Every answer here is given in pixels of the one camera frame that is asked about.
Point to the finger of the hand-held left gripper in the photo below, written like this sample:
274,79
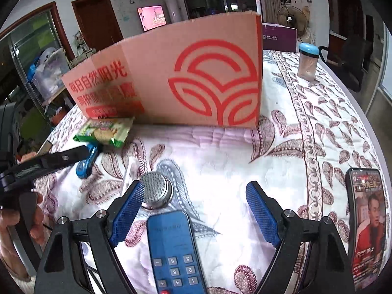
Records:
52,162

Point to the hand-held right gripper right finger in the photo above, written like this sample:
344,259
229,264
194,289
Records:
262,214

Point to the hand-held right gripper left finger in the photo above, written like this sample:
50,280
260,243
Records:
127,214

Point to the blue plastic clip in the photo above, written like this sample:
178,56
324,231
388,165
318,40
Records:
87,165

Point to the blue remote control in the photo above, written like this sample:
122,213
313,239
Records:
174,251

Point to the cardboard box red print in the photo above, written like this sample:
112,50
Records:
159,76

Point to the person's left hand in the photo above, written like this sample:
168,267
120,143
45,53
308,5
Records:
15,235

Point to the clear plastic wrapper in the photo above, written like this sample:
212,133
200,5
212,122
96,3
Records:
130,174

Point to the round metal strainer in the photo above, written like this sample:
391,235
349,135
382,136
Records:
157,188

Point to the green biscuit packet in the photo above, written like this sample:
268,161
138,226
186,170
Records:
104,131

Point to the printed quilt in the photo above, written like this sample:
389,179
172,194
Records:
220,159

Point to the clear plastic storage bin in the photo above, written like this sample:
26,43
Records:
50,70

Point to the glass sliding door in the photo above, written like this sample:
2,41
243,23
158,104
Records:
24,52

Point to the black smartphone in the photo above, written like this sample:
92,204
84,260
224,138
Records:
367,229

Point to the brown wooden door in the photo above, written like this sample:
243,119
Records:
98,21

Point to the toothpick jar blue lid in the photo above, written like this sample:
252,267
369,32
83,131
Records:
307,64

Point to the black office chair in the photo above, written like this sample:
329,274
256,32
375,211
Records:
349,61

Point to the purple cardboard box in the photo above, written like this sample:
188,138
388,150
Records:
280,36

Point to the white standing air conditioner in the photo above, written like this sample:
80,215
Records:
174,9

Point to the standing electric fan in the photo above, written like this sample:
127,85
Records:
291,20

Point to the wall television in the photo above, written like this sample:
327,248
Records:
152,17

